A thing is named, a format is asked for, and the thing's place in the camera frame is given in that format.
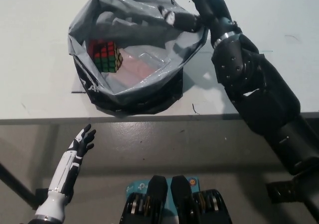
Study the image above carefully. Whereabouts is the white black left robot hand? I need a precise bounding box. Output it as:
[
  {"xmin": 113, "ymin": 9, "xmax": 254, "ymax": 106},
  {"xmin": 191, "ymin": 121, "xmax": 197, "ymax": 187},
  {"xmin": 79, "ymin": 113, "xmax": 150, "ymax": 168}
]
[{"xmin": 47, "ymin": 123, "xmax": 97, "ymax": 195}]

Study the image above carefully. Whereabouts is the grey black plastic bag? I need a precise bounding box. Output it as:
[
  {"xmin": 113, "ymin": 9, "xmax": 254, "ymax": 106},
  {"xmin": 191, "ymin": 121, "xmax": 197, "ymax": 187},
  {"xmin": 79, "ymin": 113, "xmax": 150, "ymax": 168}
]
[{"xmin": 67, "ymin": 0, "xmax": 209, "ymax": 116}]

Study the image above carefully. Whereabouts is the pink cloth in bag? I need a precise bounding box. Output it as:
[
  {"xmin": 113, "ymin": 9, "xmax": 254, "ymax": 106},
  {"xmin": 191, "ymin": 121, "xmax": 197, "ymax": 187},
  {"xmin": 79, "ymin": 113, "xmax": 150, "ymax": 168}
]
[{"xmin": 117, "ymin": 52, "xmax": 162, "ymax": 85}]

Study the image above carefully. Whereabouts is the black teal robot body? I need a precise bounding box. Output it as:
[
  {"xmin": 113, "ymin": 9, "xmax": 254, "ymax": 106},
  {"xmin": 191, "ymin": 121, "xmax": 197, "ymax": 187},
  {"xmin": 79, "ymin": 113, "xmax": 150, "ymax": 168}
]
[{"xmin": 121, "ymin": 175, "xmax": 231, "ymax": 224}]

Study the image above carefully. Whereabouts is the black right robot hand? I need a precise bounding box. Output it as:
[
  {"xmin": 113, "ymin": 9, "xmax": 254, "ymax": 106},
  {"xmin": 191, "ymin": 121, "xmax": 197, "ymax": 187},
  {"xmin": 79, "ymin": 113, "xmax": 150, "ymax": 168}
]
[{"xmin": 157, "ymin": 0, "xmax": 236, "ymax": 42}]

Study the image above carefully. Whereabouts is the black table leg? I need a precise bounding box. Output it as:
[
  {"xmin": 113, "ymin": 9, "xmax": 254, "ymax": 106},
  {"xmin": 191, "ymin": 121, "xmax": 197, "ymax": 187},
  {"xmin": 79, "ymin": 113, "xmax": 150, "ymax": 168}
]
[{"xmin": 0, "ymin": 162, "xmax": 37, "ymax": 207}]

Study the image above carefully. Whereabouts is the rubik's cube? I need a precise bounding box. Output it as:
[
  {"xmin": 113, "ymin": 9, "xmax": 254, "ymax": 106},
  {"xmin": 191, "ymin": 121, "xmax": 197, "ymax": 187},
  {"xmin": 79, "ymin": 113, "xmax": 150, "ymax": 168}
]
[{"xmin": 87, "ymin": 40, "xmax": 124, "ymax": 73}]

